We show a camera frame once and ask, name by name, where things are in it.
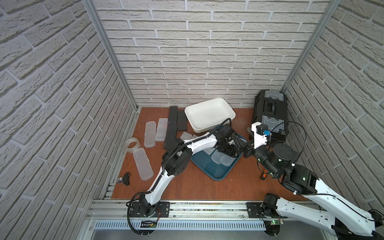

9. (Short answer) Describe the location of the clear pencil case rounded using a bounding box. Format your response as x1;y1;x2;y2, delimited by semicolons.
211;150;224;165
133;148;154;181
220;155;236;167

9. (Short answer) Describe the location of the clear pencil case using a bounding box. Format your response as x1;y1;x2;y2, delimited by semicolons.
180;132;193;141
203;148;216;156
144;121;157;148
155;118;168;142

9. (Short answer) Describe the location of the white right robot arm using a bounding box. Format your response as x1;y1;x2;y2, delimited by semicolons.
240;143;384;240

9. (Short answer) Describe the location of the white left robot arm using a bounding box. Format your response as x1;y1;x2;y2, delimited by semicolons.
139;133;246;216

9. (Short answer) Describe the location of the black pencil case far right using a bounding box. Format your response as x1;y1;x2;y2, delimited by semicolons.
177;110;188;131

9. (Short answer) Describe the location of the black pencil case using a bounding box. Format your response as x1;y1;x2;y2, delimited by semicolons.
163;125;178;150
177;110;188;131
168;106;178;126

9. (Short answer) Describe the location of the black pencil case near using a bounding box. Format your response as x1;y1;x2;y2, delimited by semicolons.
163;125;178;150

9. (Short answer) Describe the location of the black pencil case far left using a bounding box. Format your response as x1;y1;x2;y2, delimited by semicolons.
168;106;178;126

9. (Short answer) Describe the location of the teal plastic tray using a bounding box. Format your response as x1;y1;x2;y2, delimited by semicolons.
190;133;246;181

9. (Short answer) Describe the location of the white plastic tray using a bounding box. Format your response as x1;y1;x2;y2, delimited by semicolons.
185;98;236;133

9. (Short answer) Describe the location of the black plastic toolbox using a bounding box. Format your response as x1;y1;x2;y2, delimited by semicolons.
252;90;289;143

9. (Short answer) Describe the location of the clear tape roll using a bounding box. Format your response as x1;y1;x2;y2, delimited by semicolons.
124;137;141;153

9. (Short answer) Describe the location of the small black clamp part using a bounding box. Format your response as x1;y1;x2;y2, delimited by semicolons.
117;172;131;186

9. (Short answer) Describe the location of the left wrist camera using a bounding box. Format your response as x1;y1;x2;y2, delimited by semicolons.
216;125;235;139

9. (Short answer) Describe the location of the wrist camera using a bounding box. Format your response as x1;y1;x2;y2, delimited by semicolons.
216;125;235;139
251;122;271;149

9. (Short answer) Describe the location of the black corrugated cable conduit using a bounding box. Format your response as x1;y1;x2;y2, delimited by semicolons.
125;117;233;236

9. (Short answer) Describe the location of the orange handled screwdriver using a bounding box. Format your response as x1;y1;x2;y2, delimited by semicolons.
260;170;269;180

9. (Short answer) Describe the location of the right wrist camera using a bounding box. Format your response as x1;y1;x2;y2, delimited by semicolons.
251;122;271;149

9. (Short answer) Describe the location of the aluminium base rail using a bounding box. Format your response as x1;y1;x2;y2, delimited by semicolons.
86;199;325;223

